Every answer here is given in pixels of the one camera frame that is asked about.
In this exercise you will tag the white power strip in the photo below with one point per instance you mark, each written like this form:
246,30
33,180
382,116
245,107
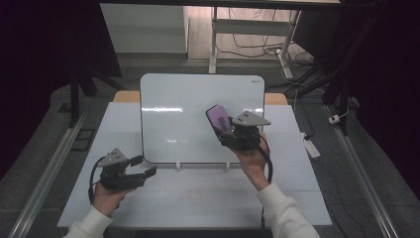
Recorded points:
312,148

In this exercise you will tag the wooden table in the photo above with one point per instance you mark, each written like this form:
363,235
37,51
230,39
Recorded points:
127,96

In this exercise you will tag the black metal stand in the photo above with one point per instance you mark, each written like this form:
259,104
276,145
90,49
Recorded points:
343,109
74,105

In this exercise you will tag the white cabinet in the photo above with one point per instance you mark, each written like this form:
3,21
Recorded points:
142,29

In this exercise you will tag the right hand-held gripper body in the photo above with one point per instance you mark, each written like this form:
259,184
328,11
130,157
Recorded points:
244,134

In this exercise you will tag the white desk frame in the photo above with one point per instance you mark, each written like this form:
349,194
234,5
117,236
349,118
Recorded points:
251,27

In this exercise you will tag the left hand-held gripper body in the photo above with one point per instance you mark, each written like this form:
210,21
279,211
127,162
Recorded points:
119,178

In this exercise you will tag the black curtain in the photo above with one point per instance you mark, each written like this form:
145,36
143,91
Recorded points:
33,49
389,66

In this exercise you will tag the white whiteboard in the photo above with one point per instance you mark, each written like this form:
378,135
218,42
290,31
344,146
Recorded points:
175,132

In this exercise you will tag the small white board foot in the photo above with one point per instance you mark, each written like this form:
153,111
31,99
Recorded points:
228,166
178,166

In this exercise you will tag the aluminium rail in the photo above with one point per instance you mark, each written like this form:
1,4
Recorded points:
49,172
360,178

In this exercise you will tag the purple whiteboard eraser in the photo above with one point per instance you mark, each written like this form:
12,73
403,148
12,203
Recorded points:
220,118

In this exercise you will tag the person's right hand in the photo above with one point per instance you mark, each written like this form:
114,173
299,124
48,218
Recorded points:
252,165

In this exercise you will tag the person's left hand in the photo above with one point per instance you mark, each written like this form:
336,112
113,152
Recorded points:
109,200

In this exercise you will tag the small white adapter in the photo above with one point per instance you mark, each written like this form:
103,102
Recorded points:
334,119

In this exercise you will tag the black floor plate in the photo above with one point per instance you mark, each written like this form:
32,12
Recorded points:
84,139

